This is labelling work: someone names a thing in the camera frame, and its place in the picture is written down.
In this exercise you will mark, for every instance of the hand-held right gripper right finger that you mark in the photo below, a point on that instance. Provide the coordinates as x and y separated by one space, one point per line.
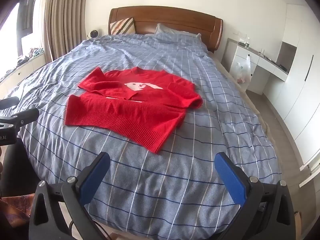
232 177

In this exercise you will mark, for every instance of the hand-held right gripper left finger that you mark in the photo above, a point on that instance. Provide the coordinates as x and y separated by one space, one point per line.
95 177

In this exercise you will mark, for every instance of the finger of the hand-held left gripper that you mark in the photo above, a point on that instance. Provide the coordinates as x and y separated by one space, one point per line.
10 102
25 116

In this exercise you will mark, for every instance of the red knit sweater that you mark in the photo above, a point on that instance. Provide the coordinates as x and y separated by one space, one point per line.
125 112

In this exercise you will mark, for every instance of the white low cabinet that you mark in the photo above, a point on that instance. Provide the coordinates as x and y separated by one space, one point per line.
22 72

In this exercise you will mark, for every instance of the pile of small clutter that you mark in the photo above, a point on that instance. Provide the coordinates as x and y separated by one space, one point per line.
32 52

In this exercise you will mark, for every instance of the blue checked duvet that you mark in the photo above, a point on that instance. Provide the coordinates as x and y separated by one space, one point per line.
175 180

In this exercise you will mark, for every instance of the patterned cloth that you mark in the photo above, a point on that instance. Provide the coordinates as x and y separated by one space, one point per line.
15 210

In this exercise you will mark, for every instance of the window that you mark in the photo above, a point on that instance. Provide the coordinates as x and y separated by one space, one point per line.
25 20

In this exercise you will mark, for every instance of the beige curtain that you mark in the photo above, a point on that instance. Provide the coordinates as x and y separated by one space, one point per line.
65 17

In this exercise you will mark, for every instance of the small round white clock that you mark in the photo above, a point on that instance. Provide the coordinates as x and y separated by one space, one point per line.
93 33

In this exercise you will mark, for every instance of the clear plastic bag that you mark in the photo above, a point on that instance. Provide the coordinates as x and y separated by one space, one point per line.
240 70

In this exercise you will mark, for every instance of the white wardrobe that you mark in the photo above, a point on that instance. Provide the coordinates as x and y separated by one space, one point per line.
300 92

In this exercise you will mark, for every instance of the white desk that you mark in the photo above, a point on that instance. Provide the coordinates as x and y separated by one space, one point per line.
240 52

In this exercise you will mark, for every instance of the striped cushion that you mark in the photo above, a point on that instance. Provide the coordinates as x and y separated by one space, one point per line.
122 26

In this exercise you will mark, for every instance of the clear plastic bottle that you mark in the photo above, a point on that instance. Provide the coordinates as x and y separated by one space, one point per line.
248 42

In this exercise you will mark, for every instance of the grey pillow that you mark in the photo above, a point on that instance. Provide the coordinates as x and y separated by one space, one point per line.
165 28

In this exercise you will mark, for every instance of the wooden headboard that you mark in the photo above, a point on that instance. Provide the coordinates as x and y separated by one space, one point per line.
175 22

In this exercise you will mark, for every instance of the white wall socket strip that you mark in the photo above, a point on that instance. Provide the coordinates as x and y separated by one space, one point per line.
239 33

